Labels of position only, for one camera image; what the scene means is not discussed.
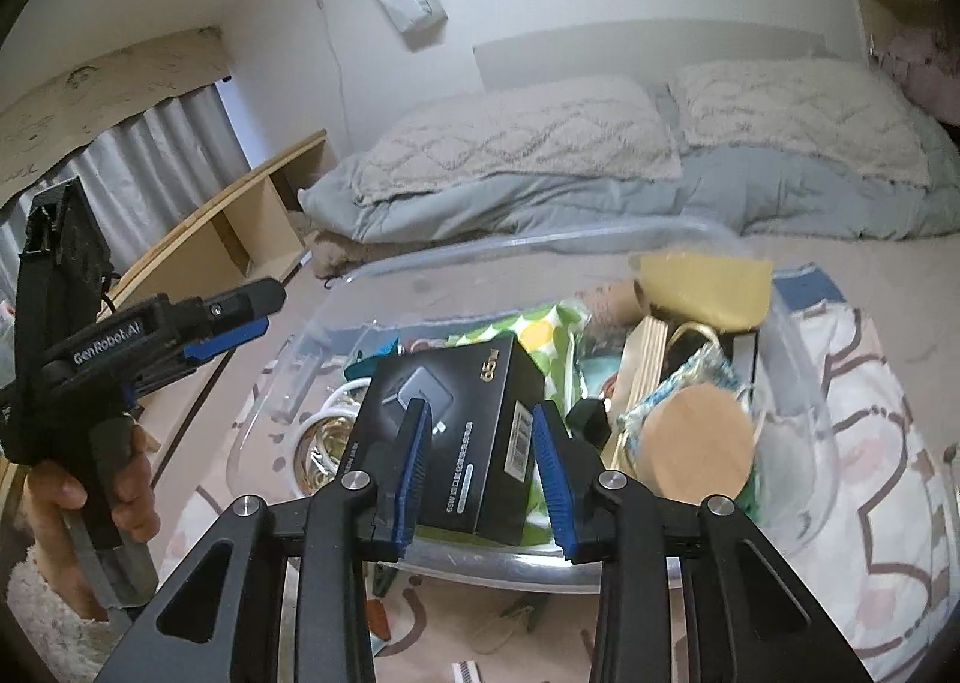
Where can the wooden shelf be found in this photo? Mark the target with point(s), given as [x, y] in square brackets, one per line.
[247, 203]

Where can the teal packet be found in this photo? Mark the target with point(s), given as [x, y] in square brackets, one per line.
[600, 376]

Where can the black cardboard box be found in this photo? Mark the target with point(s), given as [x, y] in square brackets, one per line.
[450, 398]

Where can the small black adapter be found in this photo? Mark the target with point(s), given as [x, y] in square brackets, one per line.
[589, 421]

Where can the grey duvet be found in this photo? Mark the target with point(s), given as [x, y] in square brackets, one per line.
[675, 203]

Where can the wooden block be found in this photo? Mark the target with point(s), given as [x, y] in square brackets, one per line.
[641, 368]

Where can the clear plastic storage bin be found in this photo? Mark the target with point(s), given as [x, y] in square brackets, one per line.
[465, 567]

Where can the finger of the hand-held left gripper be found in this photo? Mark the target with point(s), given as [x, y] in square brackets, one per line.
[255, 297]
[225, 342]

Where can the blue cloth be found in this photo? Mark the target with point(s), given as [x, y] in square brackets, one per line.
[810, 289]

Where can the beige pelmet board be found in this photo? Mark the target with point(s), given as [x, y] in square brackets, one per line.
[97, 91]

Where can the person's left hand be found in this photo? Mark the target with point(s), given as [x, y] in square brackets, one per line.
[135, 495]

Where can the brown fuzzy blanket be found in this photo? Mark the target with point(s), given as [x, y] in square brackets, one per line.
[337, 252]

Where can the pink clothes pile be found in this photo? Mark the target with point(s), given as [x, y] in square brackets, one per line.
[926, 68]

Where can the grey curtain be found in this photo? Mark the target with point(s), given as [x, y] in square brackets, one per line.
[165, 158]

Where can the round cork disc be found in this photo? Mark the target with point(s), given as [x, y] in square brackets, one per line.
[701, 443]

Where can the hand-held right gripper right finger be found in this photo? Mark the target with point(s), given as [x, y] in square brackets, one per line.
[551, 480]

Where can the orange small object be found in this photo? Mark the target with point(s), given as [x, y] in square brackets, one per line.
[381, 619]

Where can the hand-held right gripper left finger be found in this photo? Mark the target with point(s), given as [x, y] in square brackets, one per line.
[412, 465]

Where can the beige textured pillow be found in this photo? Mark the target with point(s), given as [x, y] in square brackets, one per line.
[802, 113]
[510, 136]

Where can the person's left forearm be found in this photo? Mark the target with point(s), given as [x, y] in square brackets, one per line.
[45, 615]

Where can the green dotted packet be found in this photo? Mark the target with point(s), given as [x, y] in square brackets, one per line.
[551, 346]

